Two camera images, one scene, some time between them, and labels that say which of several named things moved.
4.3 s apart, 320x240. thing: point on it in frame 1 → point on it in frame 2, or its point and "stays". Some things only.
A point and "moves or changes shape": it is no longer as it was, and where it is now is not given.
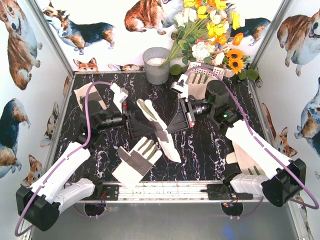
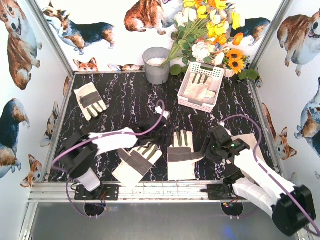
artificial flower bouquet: x=203 y=30 stays
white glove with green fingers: x=197 y=83 stays
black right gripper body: x=188 y=112 → x=208 y=146
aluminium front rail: x=172 y=191 stays
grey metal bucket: x=153 y=58 stays
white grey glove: x=134 y=166 stays
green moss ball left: x=175 y=69 stays
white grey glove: x=164 y=137 moves or changes shape
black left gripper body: x=127 y=122 → x=159 y=132
